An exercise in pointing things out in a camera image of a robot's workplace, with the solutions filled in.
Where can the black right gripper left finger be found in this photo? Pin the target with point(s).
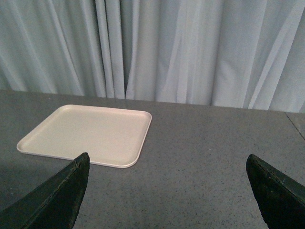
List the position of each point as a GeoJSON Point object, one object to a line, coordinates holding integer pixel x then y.
{"type": "Point", "coordinates": [54, 204]}

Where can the beige rectangular tray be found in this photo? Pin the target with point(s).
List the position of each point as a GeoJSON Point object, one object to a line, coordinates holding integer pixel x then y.
{"type": "Point", "coordinates": [112, 137]}

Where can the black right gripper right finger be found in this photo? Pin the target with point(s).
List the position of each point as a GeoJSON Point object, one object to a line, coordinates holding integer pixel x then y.
{"type": "Point", "coordinates": [281, 200]}

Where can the grey-white pleated curtain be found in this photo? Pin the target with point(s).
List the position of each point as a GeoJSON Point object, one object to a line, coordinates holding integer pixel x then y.
{"type": "Point", "coordinates": [233, 53]}

